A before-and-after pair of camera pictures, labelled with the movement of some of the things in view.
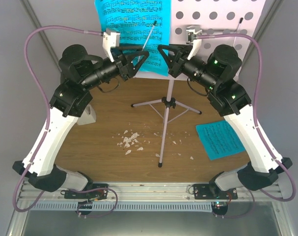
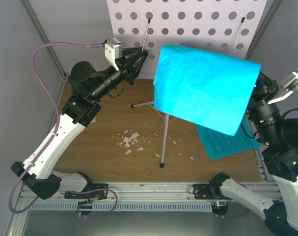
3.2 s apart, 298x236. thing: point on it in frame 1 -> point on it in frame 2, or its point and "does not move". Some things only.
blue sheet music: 142,23 -> 212,89
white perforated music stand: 209,23 does not move
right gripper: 175,63 -> 263,89
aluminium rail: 152,192 does not move
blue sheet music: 219,140 does not move
